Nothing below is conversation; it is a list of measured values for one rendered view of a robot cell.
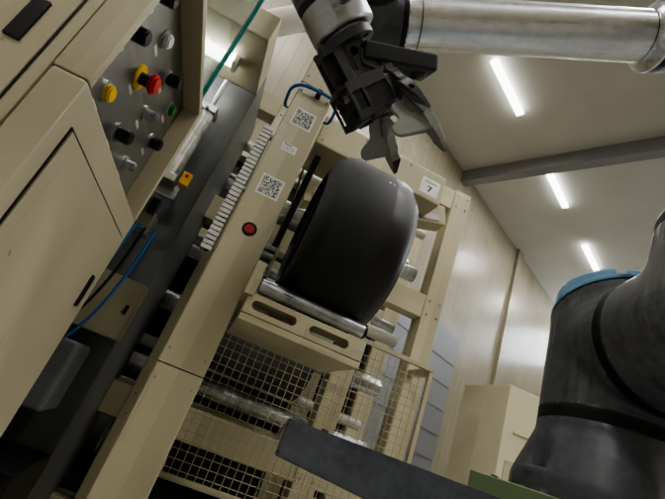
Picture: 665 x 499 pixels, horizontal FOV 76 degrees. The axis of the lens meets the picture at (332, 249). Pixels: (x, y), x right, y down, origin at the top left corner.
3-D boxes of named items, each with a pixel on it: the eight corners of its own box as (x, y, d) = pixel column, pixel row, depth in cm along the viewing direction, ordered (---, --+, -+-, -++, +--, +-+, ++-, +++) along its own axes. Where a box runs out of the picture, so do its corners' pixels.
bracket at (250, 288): (243, 291, 111) (258, 258, 115) (230, 314, 148) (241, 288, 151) (254, 296, 112) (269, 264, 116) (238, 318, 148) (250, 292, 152)
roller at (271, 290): (253, 289, 116) (260, 274, 118) (251, 292, 120) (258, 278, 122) (365, 339, 122) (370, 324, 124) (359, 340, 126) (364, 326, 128)
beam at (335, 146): (315, 141, 175) (328, 114, 181) (300, 168, 199) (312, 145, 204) (439, 206, 186) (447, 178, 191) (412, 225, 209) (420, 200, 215)
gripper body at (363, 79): (347, 140, 62) (308, 63, 61) (394, 116, 64) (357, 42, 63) (366, 124, 55) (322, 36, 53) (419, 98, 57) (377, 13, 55)
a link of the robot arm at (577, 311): (631, 452, 55) (637, 329, 63) (754, 453, 40) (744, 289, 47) (516, 409, 57) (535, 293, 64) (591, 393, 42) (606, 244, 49)
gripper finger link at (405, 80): (418, 132, 56) (378, 97, 60) (427, 126, 57) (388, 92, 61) (422, 102, 52) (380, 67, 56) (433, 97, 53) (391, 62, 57)
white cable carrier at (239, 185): (199, 246, 124) (264, 124, 142) (199, 249, 128) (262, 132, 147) (214, 251, 124) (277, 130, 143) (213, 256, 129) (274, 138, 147)
